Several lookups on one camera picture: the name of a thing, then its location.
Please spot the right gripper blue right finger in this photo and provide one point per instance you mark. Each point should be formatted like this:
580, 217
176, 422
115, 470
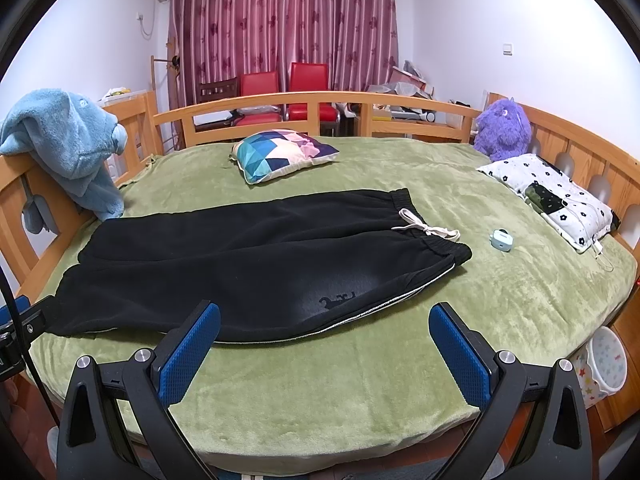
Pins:
555, 442

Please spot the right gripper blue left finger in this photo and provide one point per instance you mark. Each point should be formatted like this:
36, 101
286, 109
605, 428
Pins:
93, 442

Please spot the black pants with white stripe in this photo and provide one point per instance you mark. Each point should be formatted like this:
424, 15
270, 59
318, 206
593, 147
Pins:
277, 270

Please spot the star-pattern laundry basket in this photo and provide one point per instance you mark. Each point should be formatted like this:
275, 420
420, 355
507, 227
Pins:
601, 366

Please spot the green fleece bed blanket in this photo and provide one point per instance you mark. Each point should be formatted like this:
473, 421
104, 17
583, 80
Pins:
377, 383

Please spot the light blue plush blanket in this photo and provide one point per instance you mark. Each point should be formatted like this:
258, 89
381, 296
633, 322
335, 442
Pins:
71, 138

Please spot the small light blue case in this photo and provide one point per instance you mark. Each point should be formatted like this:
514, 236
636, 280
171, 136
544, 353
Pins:
501, 240

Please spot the white black-flower pillow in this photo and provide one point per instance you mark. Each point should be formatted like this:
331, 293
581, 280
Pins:
578, 216

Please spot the colourful geometric pillow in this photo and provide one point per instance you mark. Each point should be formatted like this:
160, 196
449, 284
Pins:
271, 154

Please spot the dark wooden chair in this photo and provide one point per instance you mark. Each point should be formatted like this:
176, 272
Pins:
215, 91

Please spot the purple plush toy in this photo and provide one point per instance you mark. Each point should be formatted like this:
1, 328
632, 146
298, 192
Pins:
503, 130

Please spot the maroon floral curtain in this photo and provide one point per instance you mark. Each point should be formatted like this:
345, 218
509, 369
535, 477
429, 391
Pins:
215, 40

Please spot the right red chair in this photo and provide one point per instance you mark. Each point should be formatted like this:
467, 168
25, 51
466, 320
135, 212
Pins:
310, 77

